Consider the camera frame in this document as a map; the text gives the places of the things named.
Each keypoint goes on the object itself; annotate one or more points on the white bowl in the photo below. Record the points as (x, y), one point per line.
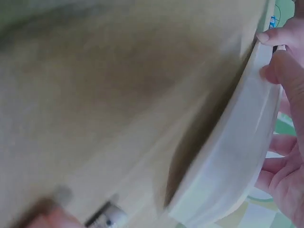
(235, 147)

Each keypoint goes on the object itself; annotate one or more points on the person's right hand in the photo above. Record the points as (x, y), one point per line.
(293, 95)

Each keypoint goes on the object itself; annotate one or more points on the small black and white object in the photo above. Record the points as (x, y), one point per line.
(108, 215)

